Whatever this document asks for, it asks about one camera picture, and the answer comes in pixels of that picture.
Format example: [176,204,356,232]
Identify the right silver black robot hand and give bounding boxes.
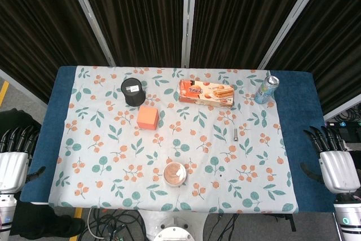
[300,126,361,195]

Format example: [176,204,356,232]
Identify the white cable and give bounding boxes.
[86,208,109,239]

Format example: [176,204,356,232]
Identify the silver metal partition post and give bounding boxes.
[257,0,331,70]
[181,0,198,68]
[63,0,117,67]

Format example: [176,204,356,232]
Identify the dark pleated partition panel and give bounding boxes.
[264,0,361,115]
[0,0,111,104]
[75,0,187,67]
[190,0,314,69]

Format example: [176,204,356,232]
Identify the black mesh pen holder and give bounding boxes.
[120,77,147,106]

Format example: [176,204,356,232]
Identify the black cable bundle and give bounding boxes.
[208,212,297,241]
[84,209,147,241]

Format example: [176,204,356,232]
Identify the black bag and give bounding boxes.
[10,203,86,239]

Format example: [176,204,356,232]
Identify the orange biscuit box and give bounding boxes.
[178,79,235,109]

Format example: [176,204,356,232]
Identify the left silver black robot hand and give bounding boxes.
[0,124,46,195]

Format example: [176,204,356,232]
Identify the orange cube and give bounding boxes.
[137,106,159,131]

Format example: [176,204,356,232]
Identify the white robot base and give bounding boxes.
[139,209,210,241]

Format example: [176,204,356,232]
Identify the clear jar of rubber bands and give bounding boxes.
[163,162,187,187]

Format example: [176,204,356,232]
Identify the light blue drink can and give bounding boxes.
[254,75,280,104]

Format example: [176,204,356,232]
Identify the blue table cover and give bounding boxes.
[19,65,336,213]

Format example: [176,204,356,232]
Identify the black cables and power devices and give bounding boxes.
[324,108,361,151]

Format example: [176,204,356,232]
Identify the floral print tablecloth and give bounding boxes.
[48,65,299,214]

